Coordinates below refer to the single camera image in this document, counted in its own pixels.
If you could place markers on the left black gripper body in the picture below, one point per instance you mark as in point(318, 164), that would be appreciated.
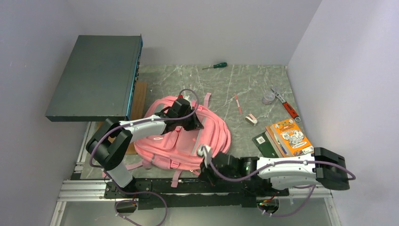
point(187, 123)

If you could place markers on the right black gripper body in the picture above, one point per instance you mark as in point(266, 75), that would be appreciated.
point(211, 175)

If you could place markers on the pink student backpack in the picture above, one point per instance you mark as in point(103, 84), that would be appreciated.
point(178, 150)

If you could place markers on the pink pencil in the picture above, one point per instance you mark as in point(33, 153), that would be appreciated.
point(238, 104)

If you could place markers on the pink white stapler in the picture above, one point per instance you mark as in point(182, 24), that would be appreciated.
point(251, 119)

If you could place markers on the clear tape roll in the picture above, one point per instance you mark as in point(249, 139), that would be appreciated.
point(268, 98)

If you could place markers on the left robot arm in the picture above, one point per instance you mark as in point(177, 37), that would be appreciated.
point(109, 144)

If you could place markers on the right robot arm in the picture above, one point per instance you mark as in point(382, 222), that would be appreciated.
point(322, 167)

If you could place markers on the wooden board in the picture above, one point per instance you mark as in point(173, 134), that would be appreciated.
point(137, 111)

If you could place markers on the dark green book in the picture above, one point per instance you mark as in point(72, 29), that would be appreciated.
point(265, 146)

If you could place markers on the orange comic book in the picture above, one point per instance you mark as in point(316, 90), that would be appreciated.
point(290, 137)

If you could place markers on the red adjustable wrench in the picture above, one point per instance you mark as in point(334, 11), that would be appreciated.
point(292, 112)

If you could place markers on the dark grey flat box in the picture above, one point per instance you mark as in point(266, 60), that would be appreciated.
point(99, 79)

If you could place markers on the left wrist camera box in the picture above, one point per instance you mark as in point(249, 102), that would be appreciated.
point(183, 101)

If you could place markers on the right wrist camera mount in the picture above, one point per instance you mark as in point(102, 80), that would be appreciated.
point(205, 152)

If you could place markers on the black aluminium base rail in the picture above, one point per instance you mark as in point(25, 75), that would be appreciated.
point(188, 193)

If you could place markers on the green handled screwdriver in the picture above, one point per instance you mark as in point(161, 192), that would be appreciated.
point(219, 65)

